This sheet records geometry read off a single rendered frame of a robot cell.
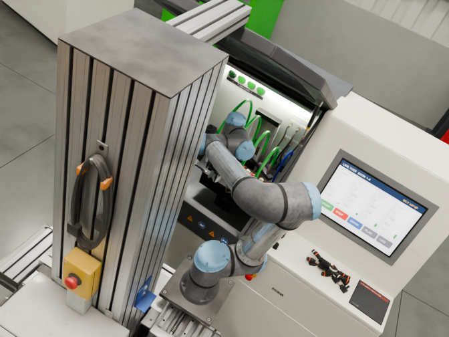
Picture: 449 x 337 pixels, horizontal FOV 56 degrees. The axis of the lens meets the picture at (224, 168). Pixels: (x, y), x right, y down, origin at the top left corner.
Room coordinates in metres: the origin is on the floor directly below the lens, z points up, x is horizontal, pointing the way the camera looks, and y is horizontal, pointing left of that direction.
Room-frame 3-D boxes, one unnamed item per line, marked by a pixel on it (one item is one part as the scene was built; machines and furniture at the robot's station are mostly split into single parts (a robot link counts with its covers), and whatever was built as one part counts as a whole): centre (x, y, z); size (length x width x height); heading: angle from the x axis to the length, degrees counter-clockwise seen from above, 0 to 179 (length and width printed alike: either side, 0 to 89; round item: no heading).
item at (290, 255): (1.33, -0.58, 0.96); 0.70 x 0.22 x 0.03; 71
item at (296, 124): (1.86, -0.27, 1.20); 0.13 x 0.03 x 0.31; 71
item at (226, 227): (1.47, 0.12, 0.87); 0.62 x 0.04 x 0.16; 71
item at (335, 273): (1.32, -0.61, 1.01); 0.23 x 0.11 x 0.06; 71
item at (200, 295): (0.96, -0.07, 1.09); 0.15 x 0.15 x 0.10
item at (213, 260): (0.96, -0.08, 1.20); 0.13 x 0.12 x 0.14; 122
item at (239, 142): (1.26, -0.01, 1.51); 0.11 x 0.11 x 0.08; 32
